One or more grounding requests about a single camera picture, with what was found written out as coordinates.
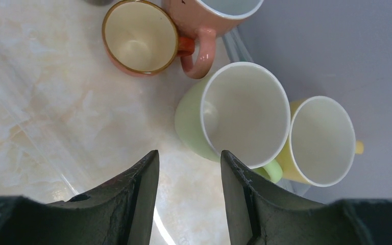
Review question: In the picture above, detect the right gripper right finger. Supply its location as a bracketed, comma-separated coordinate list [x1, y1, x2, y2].
[220, 150, 392, 244]

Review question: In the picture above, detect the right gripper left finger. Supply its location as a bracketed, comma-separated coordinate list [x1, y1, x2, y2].
[0, 150, 159, 244]

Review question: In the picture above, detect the pale green cup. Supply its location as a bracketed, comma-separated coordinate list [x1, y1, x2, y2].
[175, 62, 291, 183]

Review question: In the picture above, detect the small yellow cup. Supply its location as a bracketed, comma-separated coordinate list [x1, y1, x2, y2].
[102, 1, 195, 77]

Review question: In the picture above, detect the black cup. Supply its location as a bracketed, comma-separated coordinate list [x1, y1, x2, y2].
[84, 0, 113, 6]

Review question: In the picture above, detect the yellow mug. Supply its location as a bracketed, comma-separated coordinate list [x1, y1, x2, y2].
[276, 96, 358, 187]

